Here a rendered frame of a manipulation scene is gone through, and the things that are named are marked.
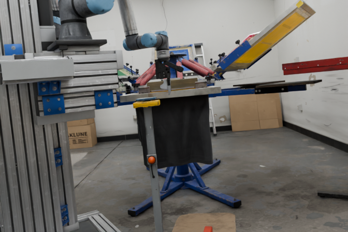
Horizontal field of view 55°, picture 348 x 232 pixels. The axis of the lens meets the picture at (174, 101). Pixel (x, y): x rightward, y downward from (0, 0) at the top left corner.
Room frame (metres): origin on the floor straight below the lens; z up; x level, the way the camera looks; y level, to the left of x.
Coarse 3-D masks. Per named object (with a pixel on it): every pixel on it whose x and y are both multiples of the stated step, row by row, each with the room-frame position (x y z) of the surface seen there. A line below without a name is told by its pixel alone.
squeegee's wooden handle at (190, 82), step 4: (172, 80) 2.51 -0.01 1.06; (176, 80) 2.51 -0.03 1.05; (180, 80) 2.51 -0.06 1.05; (184, 80) 2.51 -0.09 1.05; (188, 80) 2.51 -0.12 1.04; (192, 80) 2.51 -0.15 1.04; (196, 80) 2.51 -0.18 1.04; (148, 84) 2.52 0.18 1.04; (152, 84) 2.52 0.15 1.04; (156, 84) 2.51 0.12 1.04; (160, 84) 2.51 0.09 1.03; (172, 84) 2.51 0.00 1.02; (176, 84) 2.51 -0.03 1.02; (180, 84) 2.51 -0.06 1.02; (184, 84) 2.51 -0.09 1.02; (188, 84) 2.51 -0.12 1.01; (192, 84) 2.51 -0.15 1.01; (152, 88) 2.52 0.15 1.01; (156, 88) 2.51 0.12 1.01; (160, 88) 2.51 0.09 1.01; (172, 88) 2.51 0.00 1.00
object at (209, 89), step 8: (200, 88) 1.92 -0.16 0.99; (208, 88) 1.92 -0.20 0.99; (216, 88) 1.92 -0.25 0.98; (120, 96) 1.93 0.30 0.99; (128, 96) 1.93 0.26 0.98; (136, 96) 1.93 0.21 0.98; (144, 96) 1.93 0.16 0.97; (152, 96) 1.93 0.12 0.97; (160, 96) 1.92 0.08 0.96; (168, 96) 1.92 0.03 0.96; (176, 96) 1.92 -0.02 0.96
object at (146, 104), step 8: (136, 104) 1.69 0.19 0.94; (144, 104) 1.69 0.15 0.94; (152, 104) 1.69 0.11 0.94; (144, 112) 1.73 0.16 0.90; (144, 120) 1.73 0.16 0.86; (152, 120) 1.75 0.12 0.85; (152, 128) 1.73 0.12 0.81; (152, 136) 1.73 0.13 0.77; (152, 144) 1.73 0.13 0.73; (152, 152) 1.73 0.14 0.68; (152, 168) 1.73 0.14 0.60; (152, 176) 1.73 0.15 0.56; (152, 184) 1.73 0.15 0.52; (152, 192) 1.73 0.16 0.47; (152, 200) 1.74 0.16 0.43; (160, 200) 1.75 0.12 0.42; (160, 208) 1.73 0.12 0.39; (160, 216) 1.73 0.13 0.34; (160, 224) 1.73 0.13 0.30
